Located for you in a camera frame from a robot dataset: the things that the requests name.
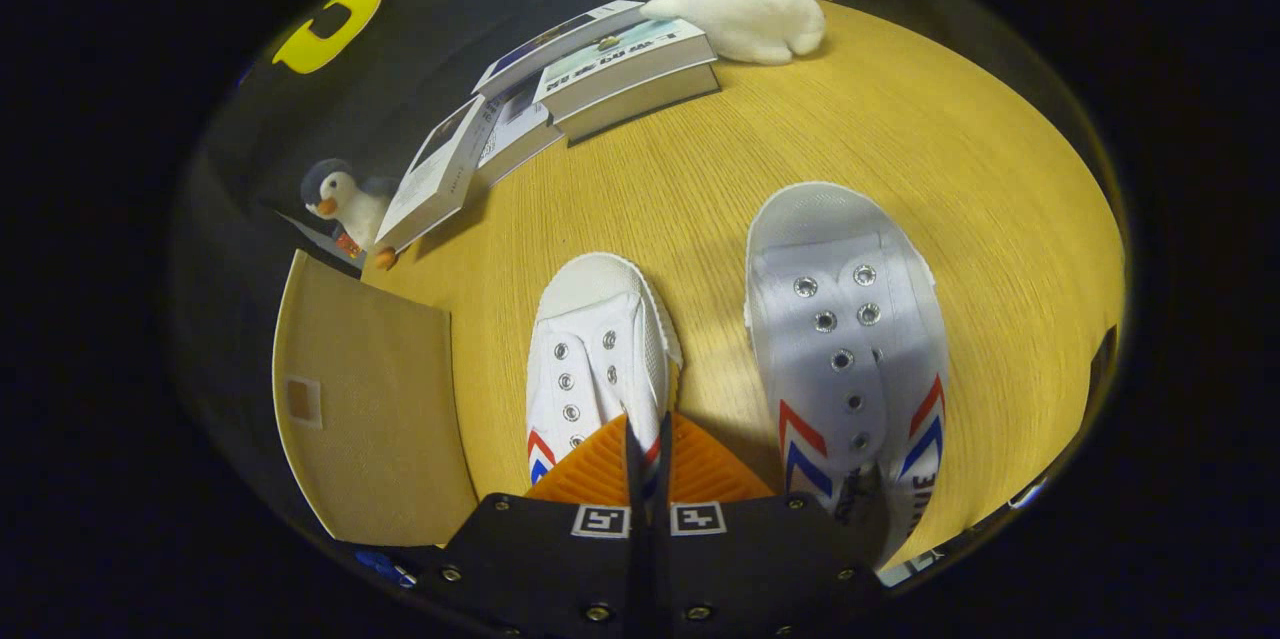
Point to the grey book under teal book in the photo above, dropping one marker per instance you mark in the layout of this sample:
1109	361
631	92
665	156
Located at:
640	111

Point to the black backdrop cloth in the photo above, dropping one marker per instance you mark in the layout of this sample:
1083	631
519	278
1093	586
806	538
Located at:
420	29

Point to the book with blue cover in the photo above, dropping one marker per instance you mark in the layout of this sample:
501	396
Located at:
560	39

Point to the beige fabric storage box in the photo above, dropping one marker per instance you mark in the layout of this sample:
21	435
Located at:
370	419

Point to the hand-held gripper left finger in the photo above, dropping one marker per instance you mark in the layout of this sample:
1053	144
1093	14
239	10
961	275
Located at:
634	569

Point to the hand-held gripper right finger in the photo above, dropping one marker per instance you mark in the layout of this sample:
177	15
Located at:
668	569

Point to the white text-covered book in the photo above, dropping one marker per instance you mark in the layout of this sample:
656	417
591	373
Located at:
515	134

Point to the thick book with teal cover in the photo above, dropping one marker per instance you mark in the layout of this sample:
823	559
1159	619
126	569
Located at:
625	64

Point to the penguin plush toy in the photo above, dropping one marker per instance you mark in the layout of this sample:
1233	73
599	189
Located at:
345	204

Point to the white duck plush toy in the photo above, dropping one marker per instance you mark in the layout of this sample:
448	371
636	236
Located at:
745	4

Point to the white canvas shoe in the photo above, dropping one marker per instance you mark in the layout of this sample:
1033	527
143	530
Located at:
600	349
850	339

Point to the book with portrait cover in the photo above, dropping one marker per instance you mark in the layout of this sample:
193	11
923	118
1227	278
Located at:
435	179

